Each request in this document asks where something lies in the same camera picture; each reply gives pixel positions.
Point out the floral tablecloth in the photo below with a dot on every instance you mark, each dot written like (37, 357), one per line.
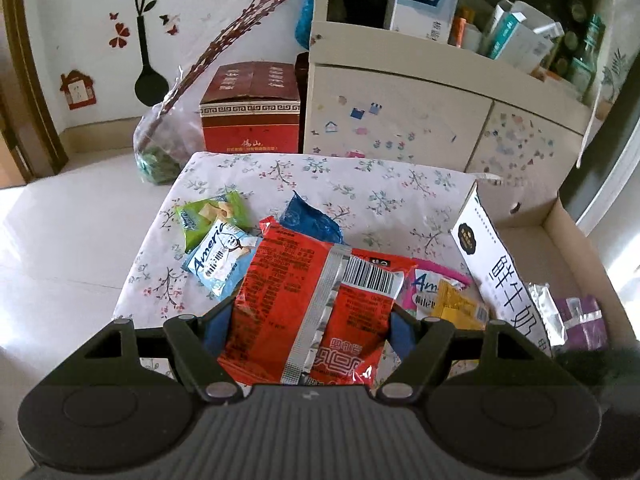
(370, 200)

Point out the light blue snack packet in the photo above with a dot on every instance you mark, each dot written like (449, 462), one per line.
(220, 260)

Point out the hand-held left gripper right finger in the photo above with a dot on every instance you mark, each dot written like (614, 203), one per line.
(402, 335)

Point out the black vase wall decal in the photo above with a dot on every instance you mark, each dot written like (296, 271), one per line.
(150, 82)

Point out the blue plastic bag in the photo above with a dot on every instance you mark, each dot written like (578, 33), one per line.
(304, 20)

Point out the green snack packet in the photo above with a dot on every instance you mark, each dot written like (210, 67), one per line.
(210, 210)

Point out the clear plastic bag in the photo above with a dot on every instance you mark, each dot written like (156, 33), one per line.
(165, 145)

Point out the red flower wall decal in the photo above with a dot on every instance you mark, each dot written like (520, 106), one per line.
(119, 34)

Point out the cream stickered cabinet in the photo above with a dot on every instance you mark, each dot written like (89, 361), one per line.
(400, 110)

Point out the white and blue carton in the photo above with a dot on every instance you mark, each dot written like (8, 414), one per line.
(422, 5)

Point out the dark blue snack packet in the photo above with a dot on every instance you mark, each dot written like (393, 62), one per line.
(305, 217)

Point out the pink snack packet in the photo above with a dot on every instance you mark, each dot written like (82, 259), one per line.
(422, 285)

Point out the white cardboard box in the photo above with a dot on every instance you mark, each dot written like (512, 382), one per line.
(500, 280)

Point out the green glass bottle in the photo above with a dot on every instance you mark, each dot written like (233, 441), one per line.
(587, 60)

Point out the red house switch sticker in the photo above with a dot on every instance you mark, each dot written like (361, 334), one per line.
(76, 91)

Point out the white and teal box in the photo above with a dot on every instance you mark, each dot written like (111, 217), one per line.
(515, 35)

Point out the orange small box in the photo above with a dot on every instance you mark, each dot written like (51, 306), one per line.
(457, 27)

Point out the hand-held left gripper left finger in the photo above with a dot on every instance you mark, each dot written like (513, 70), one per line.
(217, 332)

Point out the red-brown willow branches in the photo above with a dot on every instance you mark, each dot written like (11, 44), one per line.
(235, 35)

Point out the purple snack packet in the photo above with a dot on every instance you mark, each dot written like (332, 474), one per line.
(582, 320)

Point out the silver foil packet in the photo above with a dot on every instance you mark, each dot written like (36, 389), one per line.
(547, 310)

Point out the red gift box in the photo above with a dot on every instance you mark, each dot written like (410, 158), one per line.
(250, 130)

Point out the yellow snack packet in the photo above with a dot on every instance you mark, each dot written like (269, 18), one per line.
(457, 307)

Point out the red snack packet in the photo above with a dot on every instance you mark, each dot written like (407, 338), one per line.
(285, 280)

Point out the brown wooden door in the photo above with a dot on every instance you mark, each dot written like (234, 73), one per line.
(25, 85)

